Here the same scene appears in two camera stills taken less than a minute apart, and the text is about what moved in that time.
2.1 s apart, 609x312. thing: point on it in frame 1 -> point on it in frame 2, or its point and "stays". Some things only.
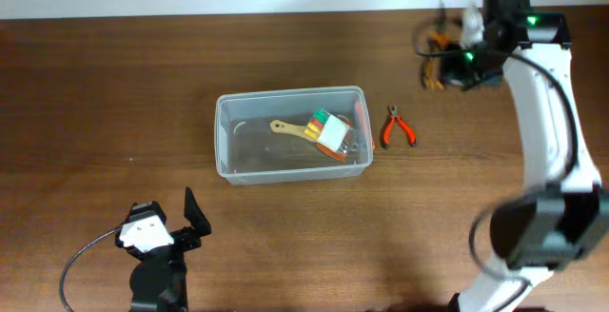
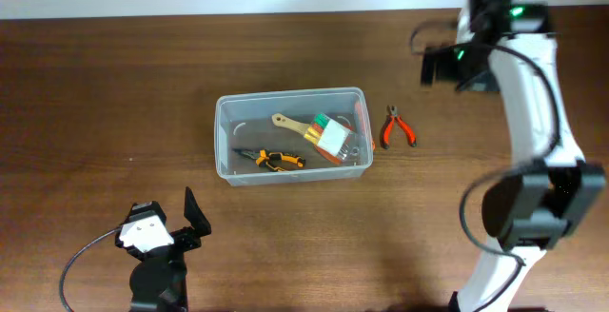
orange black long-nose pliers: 437,40 -> 265,158
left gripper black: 180,238 stays
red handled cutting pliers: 392,111 stays
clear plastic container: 279,134 stays
